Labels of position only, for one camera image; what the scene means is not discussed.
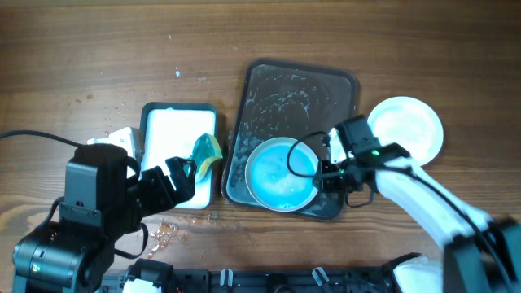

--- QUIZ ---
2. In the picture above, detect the yellow green scrub sponge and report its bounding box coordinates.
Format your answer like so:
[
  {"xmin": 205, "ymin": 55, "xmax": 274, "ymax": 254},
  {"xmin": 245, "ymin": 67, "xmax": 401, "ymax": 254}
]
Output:
[{"xmin": 189, "ymin": 133, "xmax": 223, "ymax": 183}]

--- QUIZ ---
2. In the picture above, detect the white plate blue streak top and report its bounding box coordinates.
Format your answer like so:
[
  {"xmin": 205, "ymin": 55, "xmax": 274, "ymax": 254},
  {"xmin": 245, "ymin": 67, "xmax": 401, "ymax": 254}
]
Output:
[{"xmin": 245, "ymin": 137, "xmax": 318, "ymax": 212}]

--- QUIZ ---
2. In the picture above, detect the white plate blue blot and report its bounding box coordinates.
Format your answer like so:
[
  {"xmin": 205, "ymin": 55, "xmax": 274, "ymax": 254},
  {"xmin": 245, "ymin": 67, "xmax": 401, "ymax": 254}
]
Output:
[{"xmin": 367, "ymin": 96, "xmax": 444, "ymax": 165}]

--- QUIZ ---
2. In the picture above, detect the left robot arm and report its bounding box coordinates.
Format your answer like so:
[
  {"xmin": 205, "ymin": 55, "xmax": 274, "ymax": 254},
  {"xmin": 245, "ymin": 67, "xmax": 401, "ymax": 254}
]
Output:
[{"xmin": 12, "ymin": 144, "xmax": 197, "ymax": 292}]

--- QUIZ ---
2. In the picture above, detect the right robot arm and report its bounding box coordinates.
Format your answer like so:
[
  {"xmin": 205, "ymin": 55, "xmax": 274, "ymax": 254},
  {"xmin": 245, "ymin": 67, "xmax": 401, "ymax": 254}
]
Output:
[{"xmin": 313, "ymin": 116, "xmax": 520, "ymax": 292}]

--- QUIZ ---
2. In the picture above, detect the dark green soapy water tray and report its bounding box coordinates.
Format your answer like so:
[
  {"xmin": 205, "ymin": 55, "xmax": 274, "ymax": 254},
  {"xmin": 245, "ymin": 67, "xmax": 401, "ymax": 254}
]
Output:
[{"xmin": 140, "ymin": 102, "xmax": 217, "ymax": 209}]

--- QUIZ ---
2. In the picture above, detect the dark brown serving tray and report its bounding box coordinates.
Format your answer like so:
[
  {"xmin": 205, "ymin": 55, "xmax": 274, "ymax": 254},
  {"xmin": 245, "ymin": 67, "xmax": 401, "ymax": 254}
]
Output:
[{"xmin": 221, "ymin": 59, "xmax": 359, "ymax": 221}]

